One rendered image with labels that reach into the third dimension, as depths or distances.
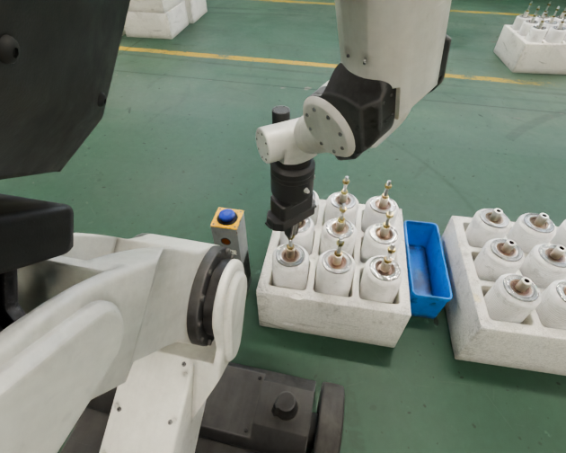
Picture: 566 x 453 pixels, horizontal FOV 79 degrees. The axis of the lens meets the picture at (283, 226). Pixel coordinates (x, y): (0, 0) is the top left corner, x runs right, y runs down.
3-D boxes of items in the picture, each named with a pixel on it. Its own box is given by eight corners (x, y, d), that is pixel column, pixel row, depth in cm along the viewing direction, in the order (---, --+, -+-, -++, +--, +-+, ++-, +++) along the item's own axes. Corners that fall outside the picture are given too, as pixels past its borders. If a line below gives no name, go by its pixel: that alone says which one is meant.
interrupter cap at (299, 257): (289, 272, 84) (289, 271, 84) (269, 255, 88) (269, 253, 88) (311, 256, 88) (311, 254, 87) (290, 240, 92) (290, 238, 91)
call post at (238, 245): (246, 298, 108) (236, 230, 86) (225, 295, 109) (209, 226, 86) (252, 279, 113) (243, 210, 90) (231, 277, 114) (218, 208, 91)
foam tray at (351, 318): (394, 348, 97) (411, 315, 84) (259, 325, 101) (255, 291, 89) (389, 244, 123) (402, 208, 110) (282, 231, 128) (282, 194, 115)
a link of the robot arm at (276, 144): (322, 179, 68) (328, 128, 60) (273, 195, 65) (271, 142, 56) (296, 150, 75) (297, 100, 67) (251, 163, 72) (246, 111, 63)
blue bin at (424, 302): (439, 322, 102) (454, 300, 94) (402, 316, 104) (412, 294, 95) (427, 246, 123) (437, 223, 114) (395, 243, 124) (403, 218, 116)
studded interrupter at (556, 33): (553, 58, 228) (579, 12, 208) (548, 62, 223) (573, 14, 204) (539, 54, 233) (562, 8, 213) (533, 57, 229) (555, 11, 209)
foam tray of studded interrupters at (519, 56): (573, 75, 227) (591, 45, 214) (512, 72, 229) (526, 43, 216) (547, 53, 254) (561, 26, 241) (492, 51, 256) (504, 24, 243)
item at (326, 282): (344, 287, 103) (353, 247, 90) (348, 315, 96) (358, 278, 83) (312, 287, 103) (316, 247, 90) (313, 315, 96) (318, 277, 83)
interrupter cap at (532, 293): (543, 305, 78) (544, 303, 78) (507, 300, 79) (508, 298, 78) (531, 278, 83) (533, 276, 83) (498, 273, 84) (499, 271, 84)
